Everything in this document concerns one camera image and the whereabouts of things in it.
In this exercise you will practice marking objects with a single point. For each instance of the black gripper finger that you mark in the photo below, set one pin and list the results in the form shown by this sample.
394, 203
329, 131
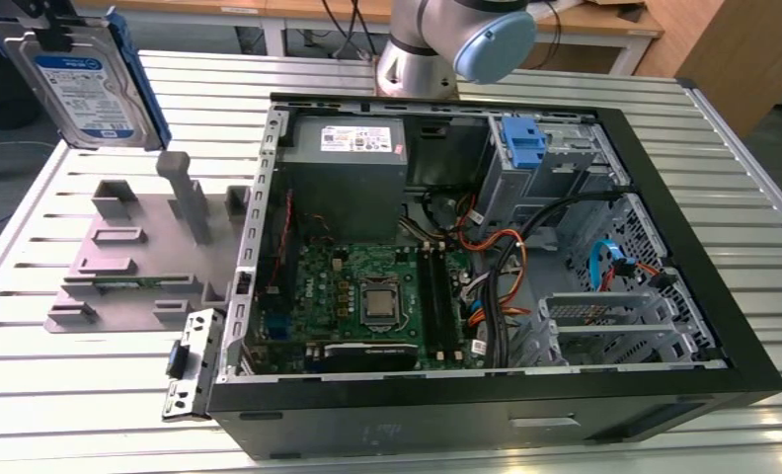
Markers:
54, 29

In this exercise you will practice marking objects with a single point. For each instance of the hard disk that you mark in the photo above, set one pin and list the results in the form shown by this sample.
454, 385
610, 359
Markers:
87, 99

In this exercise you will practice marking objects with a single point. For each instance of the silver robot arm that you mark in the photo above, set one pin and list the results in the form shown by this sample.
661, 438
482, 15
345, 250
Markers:
417, 74

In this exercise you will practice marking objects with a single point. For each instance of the metal disk bay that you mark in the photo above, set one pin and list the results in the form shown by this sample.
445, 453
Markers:
614, 328

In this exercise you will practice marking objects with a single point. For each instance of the grey parts rack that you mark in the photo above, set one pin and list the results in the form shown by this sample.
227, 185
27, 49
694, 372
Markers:
159, 257

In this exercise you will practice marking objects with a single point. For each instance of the green RAM stick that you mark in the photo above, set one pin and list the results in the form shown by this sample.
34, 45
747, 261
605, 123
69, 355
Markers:
130, 282

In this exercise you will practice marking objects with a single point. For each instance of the grey power supply unit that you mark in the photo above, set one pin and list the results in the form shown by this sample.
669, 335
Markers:
345, 197

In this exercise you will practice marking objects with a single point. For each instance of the green motherboard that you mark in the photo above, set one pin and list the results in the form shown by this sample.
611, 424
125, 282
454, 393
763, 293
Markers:
325, 276

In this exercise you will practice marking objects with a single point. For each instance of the silver CPU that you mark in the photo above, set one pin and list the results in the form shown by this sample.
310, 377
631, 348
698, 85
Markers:
378, 302

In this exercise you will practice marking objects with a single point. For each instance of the blue drive latch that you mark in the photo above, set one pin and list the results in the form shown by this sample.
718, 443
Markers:
522, 143

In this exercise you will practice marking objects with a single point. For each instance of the CPU socket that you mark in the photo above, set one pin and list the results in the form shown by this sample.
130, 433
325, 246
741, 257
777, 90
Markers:
378, 326

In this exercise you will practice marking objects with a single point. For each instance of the black RAM slot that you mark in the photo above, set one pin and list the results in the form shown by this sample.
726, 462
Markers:
430, 306
447, 306

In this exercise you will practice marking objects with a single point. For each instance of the black graphics card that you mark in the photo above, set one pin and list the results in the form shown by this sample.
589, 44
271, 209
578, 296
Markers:
365, 358

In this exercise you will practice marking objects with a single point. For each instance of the grey optical drive cage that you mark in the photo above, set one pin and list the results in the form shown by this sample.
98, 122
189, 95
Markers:
562, 173

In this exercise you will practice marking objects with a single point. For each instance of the black PC case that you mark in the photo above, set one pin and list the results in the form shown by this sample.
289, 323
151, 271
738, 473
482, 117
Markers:
430, 419

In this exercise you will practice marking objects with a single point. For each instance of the wooden cabinet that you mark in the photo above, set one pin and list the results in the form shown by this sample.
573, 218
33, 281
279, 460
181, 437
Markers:
753, 49

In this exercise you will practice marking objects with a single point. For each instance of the wooden desk white frame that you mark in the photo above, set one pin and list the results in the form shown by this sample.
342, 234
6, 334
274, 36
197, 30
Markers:
601, 22

